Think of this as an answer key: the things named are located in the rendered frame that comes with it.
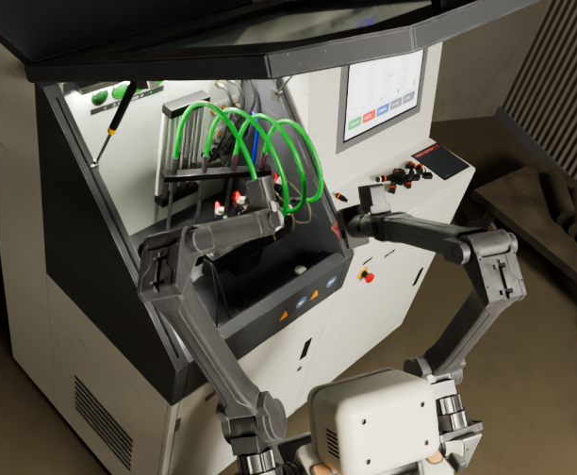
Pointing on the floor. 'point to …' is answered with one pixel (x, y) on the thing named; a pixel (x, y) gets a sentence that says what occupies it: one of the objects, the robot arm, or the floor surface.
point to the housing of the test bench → (2, 84)
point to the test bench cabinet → (114, 393)
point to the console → (316, 117)
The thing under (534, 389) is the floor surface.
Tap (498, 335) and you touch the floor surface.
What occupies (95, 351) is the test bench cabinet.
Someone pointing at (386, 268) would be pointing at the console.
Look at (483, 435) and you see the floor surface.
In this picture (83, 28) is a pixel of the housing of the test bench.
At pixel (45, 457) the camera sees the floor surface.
